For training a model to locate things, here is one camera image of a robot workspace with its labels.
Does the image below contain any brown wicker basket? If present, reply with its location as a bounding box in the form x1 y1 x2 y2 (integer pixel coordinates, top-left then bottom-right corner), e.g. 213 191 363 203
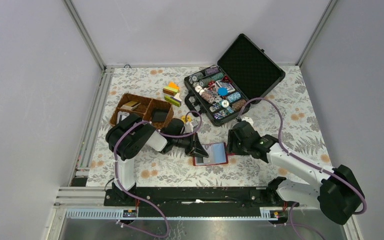
109 93 174 130

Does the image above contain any black VIP card stack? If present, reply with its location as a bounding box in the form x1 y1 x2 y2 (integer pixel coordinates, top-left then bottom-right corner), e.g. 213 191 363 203
151 108 169 123

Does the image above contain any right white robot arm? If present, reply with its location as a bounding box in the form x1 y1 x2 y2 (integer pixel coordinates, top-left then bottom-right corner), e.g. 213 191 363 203
227 121 365 225

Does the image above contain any gold card stack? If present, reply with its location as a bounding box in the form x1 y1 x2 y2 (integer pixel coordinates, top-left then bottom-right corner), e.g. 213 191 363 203
120 101 141 111

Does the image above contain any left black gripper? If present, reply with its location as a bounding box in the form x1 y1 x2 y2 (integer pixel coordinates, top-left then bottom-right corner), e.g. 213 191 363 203
172 131 208 158

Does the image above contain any playing card deck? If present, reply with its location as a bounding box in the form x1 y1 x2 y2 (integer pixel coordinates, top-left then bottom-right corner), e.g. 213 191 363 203
215 80 235 95

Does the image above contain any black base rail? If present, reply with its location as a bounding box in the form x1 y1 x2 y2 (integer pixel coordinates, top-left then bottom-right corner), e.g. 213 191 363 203
103 186 293 218

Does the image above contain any red card holder wallet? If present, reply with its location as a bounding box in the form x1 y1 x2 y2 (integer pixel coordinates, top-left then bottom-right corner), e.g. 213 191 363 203
193 142 229 167

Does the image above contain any floral tablecloth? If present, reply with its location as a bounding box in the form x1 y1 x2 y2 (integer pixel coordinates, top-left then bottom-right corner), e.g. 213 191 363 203
86 66 331 187

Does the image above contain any yellow big blind button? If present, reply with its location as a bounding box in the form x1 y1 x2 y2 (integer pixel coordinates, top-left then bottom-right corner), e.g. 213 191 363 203
181 115 190 123

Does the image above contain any blue dealer chip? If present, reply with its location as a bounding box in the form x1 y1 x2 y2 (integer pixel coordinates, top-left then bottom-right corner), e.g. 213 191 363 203
217 87 229 97

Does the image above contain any purple cable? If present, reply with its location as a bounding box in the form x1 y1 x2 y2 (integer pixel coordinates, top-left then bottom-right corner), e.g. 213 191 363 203
236 96 368 240
112 110 203 239

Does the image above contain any black poker chip case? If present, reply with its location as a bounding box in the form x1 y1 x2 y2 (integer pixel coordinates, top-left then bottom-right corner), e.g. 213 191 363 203
184 33 286 127

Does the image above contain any white card stack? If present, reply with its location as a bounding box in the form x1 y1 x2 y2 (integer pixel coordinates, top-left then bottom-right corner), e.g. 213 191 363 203
116 111 130 124

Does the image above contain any orange brown toy block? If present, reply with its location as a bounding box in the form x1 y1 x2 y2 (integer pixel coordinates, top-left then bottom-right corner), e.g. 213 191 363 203
162 82 180 96

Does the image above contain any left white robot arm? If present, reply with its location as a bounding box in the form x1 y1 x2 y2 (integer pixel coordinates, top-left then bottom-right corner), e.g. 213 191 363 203
105 113 209 206

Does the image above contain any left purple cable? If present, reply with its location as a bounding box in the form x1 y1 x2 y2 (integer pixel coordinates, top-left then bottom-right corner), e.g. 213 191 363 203
112 110 203 239

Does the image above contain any green purple toy block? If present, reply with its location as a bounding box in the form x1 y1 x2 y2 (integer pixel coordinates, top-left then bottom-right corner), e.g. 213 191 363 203
164 93 182 107

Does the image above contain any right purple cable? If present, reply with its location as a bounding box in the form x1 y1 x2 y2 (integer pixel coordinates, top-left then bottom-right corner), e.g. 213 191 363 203
236 96 368 240

